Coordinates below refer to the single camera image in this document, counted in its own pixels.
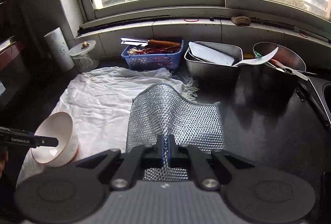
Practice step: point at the brown handled peeler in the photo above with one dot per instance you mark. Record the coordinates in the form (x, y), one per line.
(149, 43)

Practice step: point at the silver mesh scouring cloth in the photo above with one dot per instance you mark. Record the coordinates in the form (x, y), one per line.
(162, 110)

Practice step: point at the white rice paddle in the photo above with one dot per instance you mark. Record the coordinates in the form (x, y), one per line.
(257, 61)

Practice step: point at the round steel pot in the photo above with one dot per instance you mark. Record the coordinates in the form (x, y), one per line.
(284, 55)

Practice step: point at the glass jar with lid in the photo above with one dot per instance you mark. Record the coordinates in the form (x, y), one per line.
(82, 56)

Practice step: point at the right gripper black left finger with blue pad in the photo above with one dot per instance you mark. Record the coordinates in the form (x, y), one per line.
(135, 162)

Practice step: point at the red rice cooker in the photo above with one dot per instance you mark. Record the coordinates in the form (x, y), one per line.
(13, 72)

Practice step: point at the white cutting board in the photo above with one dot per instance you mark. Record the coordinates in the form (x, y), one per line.
(210, 55)

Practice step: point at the blue plastic basket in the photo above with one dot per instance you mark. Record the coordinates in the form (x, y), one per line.
(143, 62)

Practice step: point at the brown scrub sponge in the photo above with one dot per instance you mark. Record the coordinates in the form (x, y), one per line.
(241, 20)

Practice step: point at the white paper towel roll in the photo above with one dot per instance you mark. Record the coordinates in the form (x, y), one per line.
(59, 49)

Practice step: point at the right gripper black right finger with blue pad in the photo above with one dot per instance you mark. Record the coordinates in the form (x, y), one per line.
(195, 162)

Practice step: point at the steel spoon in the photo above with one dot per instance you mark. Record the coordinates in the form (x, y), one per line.
(289, 70)

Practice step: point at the steel sink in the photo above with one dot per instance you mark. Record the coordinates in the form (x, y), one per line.
(313, 92)

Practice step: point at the white cotton cloth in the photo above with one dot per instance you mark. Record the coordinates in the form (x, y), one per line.
(99, 102)

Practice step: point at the square steel tray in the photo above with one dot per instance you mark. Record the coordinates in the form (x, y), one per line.
(202, 69)

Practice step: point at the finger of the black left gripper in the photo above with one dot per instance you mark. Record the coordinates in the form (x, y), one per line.
(23, 138)

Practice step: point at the red rubber band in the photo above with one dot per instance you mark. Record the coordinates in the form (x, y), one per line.
(191, 19)

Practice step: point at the white ceramic bowl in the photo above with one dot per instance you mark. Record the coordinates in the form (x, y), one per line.
(60, 144)

